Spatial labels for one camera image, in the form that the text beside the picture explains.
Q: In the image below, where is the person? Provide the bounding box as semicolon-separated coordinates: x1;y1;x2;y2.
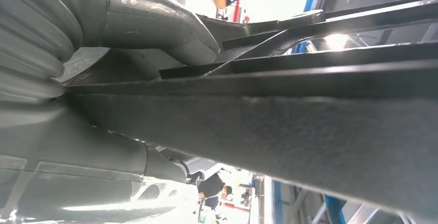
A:
197;172;234;224

